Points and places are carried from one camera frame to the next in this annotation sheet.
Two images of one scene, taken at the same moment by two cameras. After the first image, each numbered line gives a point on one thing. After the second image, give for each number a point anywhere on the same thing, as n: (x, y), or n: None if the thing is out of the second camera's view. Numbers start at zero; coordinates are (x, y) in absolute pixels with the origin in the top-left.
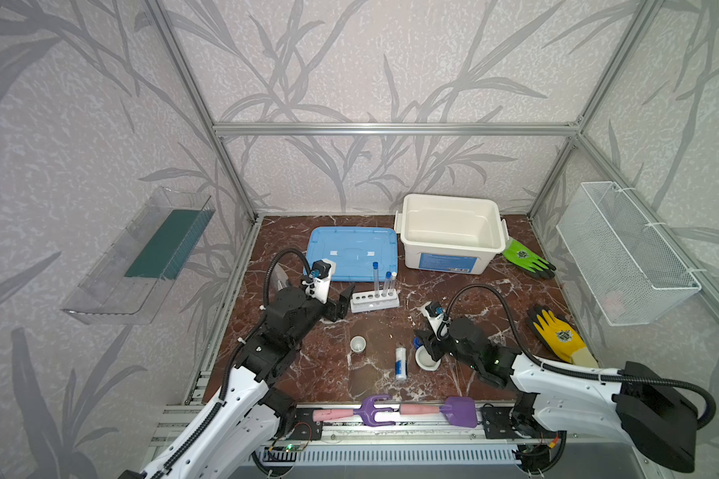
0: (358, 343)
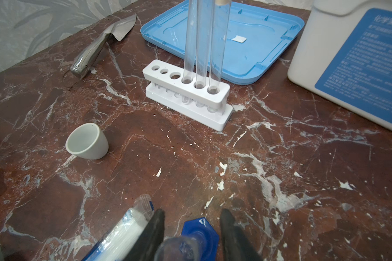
0: (87, 141)
